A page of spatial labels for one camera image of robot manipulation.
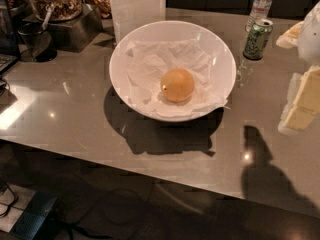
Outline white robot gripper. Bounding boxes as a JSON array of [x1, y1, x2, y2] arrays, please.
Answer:
[[276, 2, 320, 135]]

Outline orange fruit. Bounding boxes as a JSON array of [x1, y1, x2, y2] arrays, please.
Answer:
[[160, 68, 195, 102]]

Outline white ceramic bowl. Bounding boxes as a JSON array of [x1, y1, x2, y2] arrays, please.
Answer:
[[109, 21, 236, 122]]

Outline glass bowl of nuts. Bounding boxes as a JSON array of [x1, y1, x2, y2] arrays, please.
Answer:
[[29, 0, 82, 22]]

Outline green soda can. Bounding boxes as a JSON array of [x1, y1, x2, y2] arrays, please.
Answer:
[[243, 19, 273, 60]]

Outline clear plastic water bottle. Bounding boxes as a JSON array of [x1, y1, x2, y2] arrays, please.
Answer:
[[245, 0, 273, 32]]

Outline white crumpled paper napkin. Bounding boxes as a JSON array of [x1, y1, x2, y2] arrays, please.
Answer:
[[126, 39, 227, 118]]

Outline white paper towel roll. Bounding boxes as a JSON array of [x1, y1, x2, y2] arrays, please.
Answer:
[[110, 0, 166, 43]]

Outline dark metal stand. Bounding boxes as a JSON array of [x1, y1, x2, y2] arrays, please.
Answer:
[[22, 2, 104, 54]]

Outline dark glass cup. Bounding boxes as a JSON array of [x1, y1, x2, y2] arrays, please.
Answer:
[[18, 22, 57, 62]]

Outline black laptop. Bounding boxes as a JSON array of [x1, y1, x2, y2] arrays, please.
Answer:
[[0, 0, 20, 75]]

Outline dark floor box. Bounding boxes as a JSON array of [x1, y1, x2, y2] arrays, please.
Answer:
[[9, 192, 57, 240]]

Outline black cable on floor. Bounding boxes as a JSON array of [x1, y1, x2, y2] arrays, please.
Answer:
[[0, 180, 20, 218]]

